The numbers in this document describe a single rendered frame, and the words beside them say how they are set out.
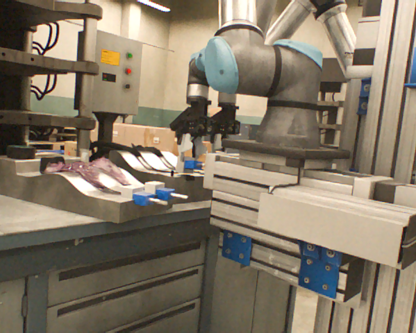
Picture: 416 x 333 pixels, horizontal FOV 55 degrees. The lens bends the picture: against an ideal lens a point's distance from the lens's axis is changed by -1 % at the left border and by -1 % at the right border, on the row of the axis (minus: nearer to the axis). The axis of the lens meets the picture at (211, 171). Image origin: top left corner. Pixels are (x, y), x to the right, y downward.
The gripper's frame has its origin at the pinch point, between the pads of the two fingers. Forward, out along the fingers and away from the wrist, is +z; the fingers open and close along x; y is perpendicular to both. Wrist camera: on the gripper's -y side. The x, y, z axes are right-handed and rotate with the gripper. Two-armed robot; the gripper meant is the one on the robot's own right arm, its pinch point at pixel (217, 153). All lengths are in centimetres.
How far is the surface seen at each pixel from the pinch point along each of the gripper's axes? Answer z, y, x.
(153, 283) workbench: 41, 14, -41
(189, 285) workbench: 45, 15, -25
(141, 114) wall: -16, -704, 496
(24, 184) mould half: 10, -7, -74
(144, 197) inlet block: 9, 26, -57
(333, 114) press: -43, -184, 472
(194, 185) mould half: 9.2, 14.3, -26.8
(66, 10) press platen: -55, -66, -35
